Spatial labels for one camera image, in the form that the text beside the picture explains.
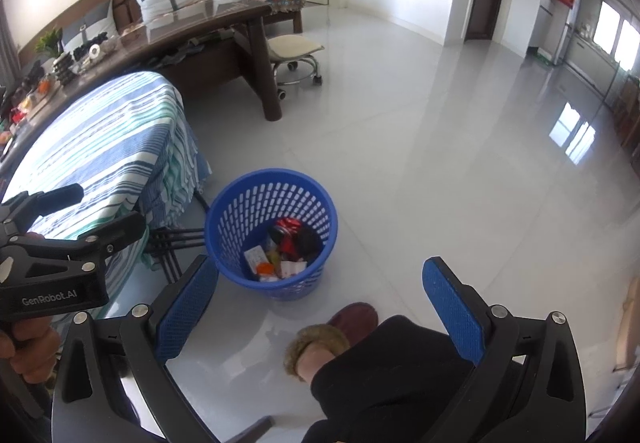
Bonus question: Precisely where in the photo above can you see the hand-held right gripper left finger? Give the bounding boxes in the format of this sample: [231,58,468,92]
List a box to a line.
[51,254,221,443]

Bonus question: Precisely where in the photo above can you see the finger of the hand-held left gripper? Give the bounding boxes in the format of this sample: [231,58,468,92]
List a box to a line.
[30,212,147,269]
[0,183,85,236]

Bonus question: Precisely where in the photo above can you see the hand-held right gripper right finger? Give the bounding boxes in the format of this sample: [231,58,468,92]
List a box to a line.
[420,256,587,443]

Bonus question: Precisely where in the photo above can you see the blue mesh wastebasket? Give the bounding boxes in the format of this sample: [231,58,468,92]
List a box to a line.
[204,168,339,301]

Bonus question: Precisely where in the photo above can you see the person's left hand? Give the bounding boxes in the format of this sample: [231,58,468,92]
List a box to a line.
[0,318,62,379]

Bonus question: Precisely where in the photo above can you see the striped tablecloth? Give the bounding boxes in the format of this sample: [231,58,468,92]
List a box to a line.
[0,71,212,324]

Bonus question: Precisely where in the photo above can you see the person's black trouser leg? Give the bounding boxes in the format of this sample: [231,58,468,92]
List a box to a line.
[302,315,481,443]

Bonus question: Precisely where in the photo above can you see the brown furry slipper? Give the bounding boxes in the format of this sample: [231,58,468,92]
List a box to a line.
[284,302,379,381]

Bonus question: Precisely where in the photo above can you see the fruit bowl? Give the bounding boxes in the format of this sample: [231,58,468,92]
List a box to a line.
[27,73,61,98]

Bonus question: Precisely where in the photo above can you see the glass bowl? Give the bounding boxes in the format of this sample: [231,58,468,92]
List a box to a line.
[72,35,121,68]

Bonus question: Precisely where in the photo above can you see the potted green plant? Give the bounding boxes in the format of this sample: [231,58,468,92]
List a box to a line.
[34,25,76,84]

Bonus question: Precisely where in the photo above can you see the dark wooden coffee table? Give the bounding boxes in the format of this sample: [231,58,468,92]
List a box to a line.
[0,3,288,158]

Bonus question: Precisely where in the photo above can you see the cushioned rolling stool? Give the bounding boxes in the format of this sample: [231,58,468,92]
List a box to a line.
[267,34,325,100]

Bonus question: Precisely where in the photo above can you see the black table frame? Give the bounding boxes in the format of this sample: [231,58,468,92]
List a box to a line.
[144,193,211,284]

